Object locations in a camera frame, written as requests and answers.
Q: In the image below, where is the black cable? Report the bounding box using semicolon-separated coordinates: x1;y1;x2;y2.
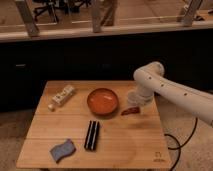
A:
164;117;199;171

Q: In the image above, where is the white tube bottle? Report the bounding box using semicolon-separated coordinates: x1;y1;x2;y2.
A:
48;85;75;111

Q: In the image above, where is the blue sponge cloth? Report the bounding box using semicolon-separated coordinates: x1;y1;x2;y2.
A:
50;139;76;163

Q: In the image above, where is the wooden table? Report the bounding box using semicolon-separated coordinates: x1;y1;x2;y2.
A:
16;81;171;170

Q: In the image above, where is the red chili pepper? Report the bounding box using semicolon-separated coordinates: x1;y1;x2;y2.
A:
121;107;140;116

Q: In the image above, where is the orange bowl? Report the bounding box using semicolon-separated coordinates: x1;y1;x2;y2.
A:
87;88;119;116

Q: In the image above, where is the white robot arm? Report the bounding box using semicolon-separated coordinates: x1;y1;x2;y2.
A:
127;61;213;127

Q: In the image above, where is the black office chair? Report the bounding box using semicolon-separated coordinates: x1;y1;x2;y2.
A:
32;0;69;23

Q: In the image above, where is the translucent ceramic cup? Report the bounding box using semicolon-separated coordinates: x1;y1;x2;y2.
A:
127;92;137;106

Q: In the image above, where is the metal railing post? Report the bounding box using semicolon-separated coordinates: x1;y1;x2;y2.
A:
91;0;101;33
182;0;203;27
15;0;39;37

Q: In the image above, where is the right metal railing post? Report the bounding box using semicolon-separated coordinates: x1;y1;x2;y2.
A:
182;0;203;27

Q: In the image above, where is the left metal railing post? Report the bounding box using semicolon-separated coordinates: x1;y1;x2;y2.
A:
15;0;39;37

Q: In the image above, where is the middle metal railing post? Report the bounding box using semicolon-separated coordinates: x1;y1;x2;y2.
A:
91;0;101;33

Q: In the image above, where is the black white striped block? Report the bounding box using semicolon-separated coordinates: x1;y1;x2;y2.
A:
84;121;100;151

